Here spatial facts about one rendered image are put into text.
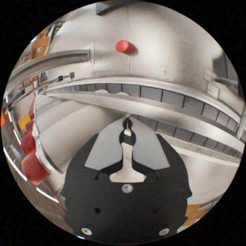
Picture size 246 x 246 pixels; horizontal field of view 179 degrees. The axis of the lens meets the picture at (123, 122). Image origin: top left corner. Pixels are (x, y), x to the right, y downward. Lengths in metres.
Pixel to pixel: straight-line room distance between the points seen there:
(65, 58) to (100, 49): 0.11
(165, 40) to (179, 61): 0.06
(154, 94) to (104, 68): 0.17
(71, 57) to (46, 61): 0.08
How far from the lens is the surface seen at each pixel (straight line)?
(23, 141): 0.15
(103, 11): 0.37
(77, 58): 0.30
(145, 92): 0.15
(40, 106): 0.33
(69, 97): 0.17
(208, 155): 0.18
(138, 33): 0.24
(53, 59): 0.28
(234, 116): 0.21
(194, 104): 0.15
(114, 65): 0.25
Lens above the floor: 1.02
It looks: 45 degrees down
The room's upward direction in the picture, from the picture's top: 132 degrees counter-clockwise
